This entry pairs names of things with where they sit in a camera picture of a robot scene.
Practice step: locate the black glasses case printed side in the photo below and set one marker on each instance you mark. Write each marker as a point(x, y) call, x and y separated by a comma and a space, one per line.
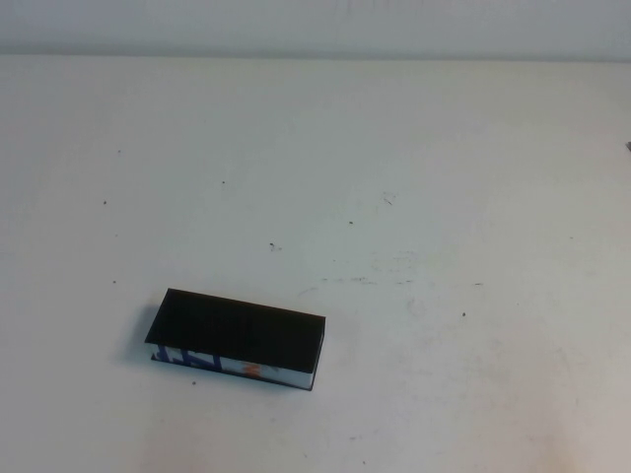
point(236, 330)

